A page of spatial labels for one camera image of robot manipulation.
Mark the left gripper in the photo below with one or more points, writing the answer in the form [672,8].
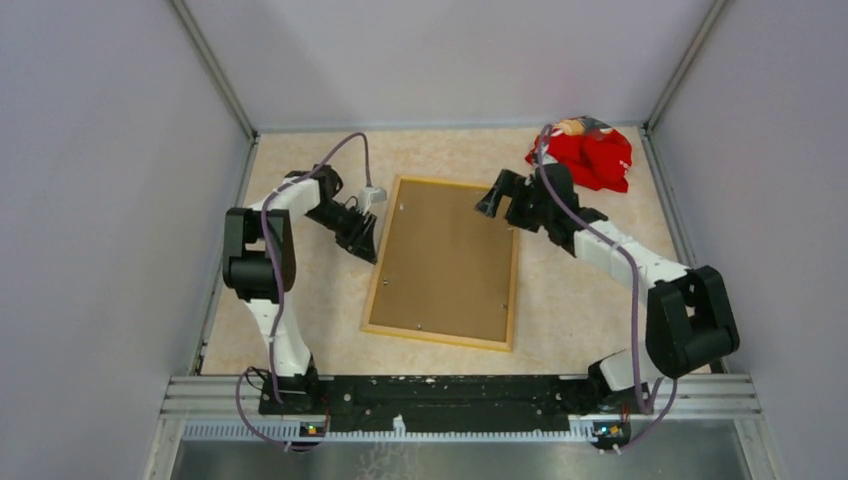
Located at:
[363,245]

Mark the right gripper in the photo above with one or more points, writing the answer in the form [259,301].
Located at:
[508,184]

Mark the yellow wooden picture frame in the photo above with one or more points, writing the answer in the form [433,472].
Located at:
[513,291]

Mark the brown backing board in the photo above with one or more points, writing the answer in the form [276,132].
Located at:
[444,265]

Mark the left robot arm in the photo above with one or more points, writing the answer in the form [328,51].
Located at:
[259,265]

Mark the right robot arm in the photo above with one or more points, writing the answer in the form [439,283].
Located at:
[681,316]

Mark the red cloth doll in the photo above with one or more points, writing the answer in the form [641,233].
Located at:
[598,156]

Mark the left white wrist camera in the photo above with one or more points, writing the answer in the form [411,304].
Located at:
[369,196]

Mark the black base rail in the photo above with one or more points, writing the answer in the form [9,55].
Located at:
[444,403]

